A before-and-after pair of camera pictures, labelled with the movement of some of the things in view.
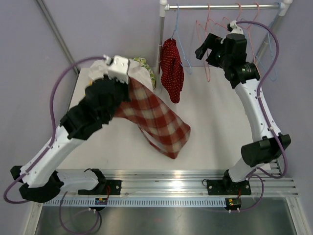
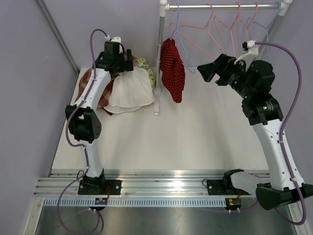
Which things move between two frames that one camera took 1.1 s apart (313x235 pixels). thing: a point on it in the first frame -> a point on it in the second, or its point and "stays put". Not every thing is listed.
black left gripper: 125,86 -> 126,65
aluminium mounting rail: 271,181 stays put
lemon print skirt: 143,63 stays put
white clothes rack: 284,7 stays put
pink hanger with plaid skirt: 206,67 -> 206,28
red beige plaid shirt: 161,127 -> 105,100
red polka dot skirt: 172,72 stays put
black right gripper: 212,42 -> 224,63
